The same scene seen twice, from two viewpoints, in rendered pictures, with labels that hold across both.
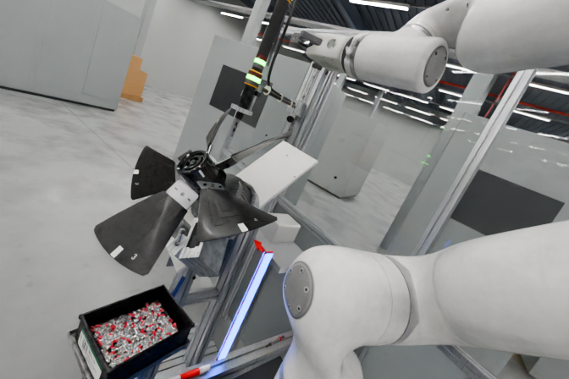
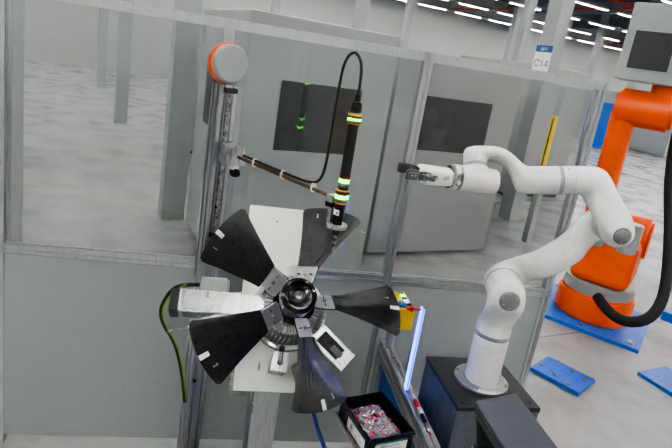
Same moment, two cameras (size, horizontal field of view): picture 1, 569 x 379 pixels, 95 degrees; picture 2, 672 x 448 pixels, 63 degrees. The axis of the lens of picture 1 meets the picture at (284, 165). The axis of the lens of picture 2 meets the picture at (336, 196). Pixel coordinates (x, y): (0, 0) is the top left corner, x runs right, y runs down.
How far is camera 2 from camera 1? 169 cm
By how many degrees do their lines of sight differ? 57
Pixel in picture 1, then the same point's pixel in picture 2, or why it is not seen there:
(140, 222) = (314, 373)
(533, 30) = (545, 190)
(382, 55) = (479, 185)
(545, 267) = (565, 255)
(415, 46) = (494, 181)
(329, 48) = (442, 180)
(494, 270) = (555, 260)
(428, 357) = (421, 297)
